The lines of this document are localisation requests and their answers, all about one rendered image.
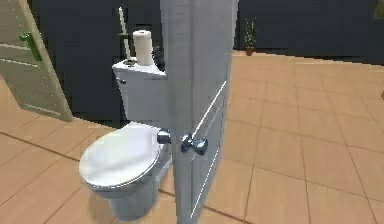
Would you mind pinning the grey room door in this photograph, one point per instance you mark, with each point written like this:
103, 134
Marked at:
200, 83

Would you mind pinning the silver door knob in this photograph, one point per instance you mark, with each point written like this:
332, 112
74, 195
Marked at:
195, 144
163, 136

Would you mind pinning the white paper towel roll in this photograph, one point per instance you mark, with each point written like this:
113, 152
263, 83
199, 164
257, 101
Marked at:
143, 46

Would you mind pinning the white toilet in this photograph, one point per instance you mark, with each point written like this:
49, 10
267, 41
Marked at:
120, 160

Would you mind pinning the potted house plant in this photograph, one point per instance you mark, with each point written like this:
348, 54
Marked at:
250, 38

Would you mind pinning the beige room door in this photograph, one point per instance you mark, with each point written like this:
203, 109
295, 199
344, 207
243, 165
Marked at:
30, 66

